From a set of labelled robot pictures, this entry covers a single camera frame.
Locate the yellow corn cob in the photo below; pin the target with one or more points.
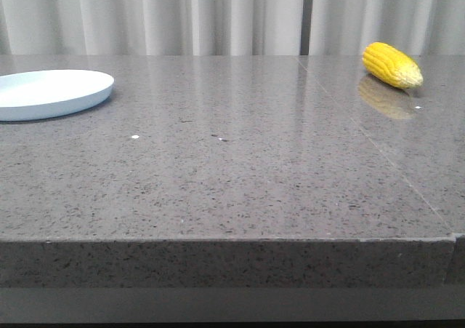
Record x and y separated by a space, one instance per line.
392 66

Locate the light blue round plate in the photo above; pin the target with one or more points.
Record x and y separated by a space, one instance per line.
47 94

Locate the grey pleated curtain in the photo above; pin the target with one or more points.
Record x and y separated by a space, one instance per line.
230 27

